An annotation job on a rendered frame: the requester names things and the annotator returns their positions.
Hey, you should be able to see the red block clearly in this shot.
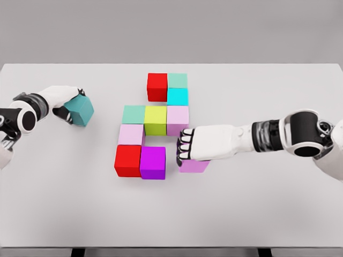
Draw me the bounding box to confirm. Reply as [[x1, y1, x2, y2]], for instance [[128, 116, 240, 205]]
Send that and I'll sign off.
[[147, 73, 169, 102], [114, 145, 143, 178]]

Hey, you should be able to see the mint green block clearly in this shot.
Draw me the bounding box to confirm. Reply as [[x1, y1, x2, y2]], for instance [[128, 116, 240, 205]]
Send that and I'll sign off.
[[122, 105, 147, 125], [167, 73, 188, 90]]

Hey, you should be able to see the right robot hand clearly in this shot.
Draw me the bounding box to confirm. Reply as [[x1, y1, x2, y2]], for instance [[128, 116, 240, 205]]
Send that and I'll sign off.
[[175, 125, 237, 167]]

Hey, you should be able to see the yellow-green block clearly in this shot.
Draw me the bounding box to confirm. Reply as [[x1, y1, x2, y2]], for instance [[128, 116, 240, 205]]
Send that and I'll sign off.
[[144, 105, 169, 137]]

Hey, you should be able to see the dark teal block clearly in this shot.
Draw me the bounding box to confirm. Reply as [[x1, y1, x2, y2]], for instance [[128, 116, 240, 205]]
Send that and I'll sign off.
[[63, 95, 95, 127]]

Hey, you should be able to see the orchid pink block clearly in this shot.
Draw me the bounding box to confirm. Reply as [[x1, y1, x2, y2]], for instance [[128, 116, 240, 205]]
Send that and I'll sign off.
[[175, 144, 211, 173]]

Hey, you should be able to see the light pink block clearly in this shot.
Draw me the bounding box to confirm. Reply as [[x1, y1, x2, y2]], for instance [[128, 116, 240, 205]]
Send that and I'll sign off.
[[166, 105, 190, 137], [117, 124, 146, 147]]

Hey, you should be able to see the cyan block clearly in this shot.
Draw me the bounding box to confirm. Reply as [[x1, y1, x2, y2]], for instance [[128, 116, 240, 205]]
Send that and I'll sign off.
[[166, 88, 190, 107]]

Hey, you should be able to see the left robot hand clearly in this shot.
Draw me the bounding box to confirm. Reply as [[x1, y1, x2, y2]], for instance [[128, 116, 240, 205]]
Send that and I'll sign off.
[[42, 85, 87, 125]]

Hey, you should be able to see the magenta block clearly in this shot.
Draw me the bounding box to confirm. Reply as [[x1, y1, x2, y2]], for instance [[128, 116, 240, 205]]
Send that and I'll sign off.
[[139, 146, 166, 180]]

